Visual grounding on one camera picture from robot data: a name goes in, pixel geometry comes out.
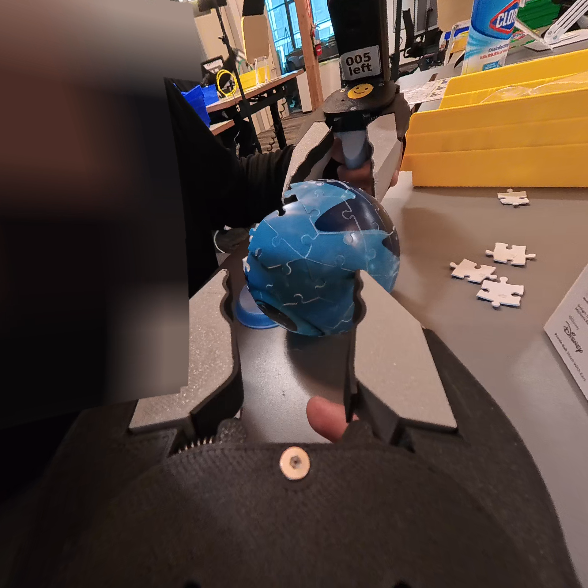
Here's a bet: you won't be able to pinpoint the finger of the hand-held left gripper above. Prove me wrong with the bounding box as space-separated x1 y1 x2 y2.
367 114 407 199
281 119 337 205

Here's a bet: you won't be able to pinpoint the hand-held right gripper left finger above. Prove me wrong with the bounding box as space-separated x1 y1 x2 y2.
130 269 243 435

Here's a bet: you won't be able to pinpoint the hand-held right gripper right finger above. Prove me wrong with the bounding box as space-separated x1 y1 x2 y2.
344 269 458 443

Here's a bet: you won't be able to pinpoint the blue plastic ball stand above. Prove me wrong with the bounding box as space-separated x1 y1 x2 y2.
235 284 280 330

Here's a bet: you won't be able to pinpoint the blue puzzle ball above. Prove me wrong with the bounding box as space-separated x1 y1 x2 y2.
242 179 401 338

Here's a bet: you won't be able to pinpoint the person's left forearm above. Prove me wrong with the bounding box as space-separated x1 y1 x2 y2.
202 143 296 230

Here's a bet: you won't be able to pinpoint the colourful cartoon puzzle box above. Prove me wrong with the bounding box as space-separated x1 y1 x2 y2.
543 264 588 402

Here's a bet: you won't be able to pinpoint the person's left hand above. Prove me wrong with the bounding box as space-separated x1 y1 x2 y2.
330 137 375 196

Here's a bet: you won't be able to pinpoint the person's right hand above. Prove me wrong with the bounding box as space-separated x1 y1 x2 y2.
306 396 360 444

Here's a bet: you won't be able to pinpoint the black office chair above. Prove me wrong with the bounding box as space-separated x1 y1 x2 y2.
399 0 443 72

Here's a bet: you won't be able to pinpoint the printed marker sheet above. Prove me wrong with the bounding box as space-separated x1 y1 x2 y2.
403 77 455 105

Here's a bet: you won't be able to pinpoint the wooden desk black legs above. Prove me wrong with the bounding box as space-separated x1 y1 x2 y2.
206 69 305 154

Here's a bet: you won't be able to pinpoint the yellow plastic bin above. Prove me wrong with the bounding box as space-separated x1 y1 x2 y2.
400 48 588 188

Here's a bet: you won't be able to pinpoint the blue plastic bin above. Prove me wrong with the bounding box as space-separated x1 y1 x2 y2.
180 83 219 127

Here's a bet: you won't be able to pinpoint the disinfecting wipes canister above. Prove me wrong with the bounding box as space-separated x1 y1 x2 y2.
462 0 522 75

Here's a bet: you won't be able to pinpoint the green plastic bin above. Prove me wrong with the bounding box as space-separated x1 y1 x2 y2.
507 0 575 47

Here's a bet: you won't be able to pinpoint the wooden post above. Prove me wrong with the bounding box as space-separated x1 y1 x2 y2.
294 0 324 112

